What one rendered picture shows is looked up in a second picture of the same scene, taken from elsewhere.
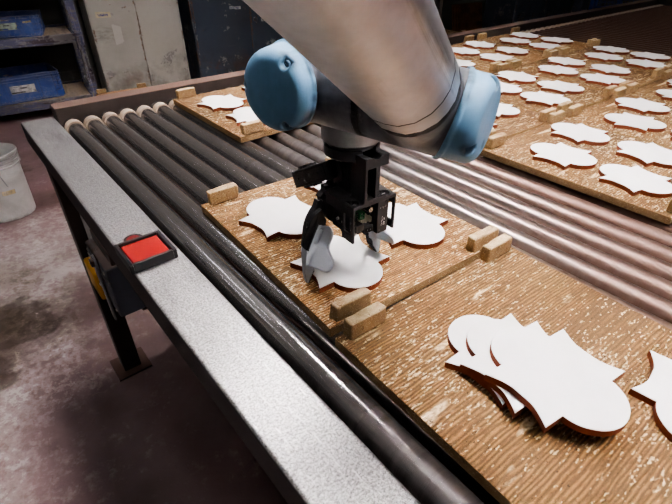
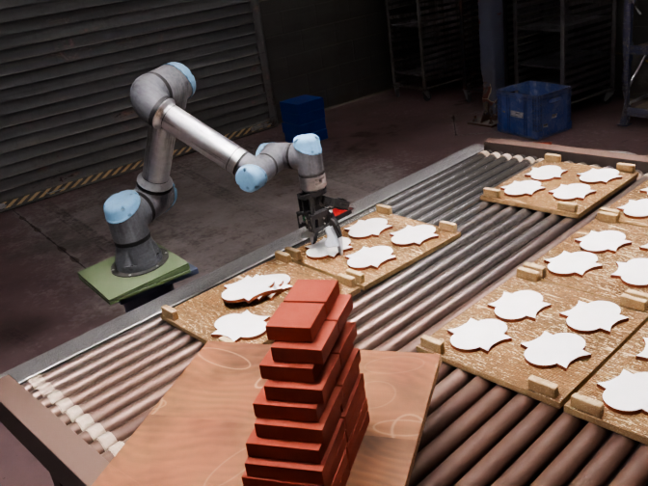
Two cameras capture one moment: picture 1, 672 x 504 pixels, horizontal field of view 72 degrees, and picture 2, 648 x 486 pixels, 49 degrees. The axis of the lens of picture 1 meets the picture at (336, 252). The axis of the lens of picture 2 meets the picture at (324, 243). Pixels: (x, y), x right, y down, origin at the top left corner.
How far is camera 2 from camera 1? 2.04 m
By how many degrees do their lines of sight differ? 75
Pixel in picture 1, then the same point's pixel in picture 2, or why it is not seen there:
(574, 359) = (255, 290)
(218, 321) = (292, 239)
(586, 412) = (229, 292)
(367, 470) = (225, 276)
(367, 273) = (317, 254)
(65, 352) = not seen: hidden behind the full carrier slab
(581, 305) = not seen: hidden behind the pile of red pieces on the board
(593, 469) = (216, 304)
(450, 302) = (303, 276)
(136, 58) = not seen: outside the picture
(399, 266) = (330, 262)
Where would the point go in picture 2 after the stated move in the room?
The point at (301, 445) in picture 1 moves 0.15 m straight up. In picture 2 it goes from (234, 264) to (225, 219)
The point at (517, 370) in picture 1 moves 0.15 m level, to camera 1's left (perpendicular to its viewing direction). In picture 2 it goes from (249, 281) to (249, 257)
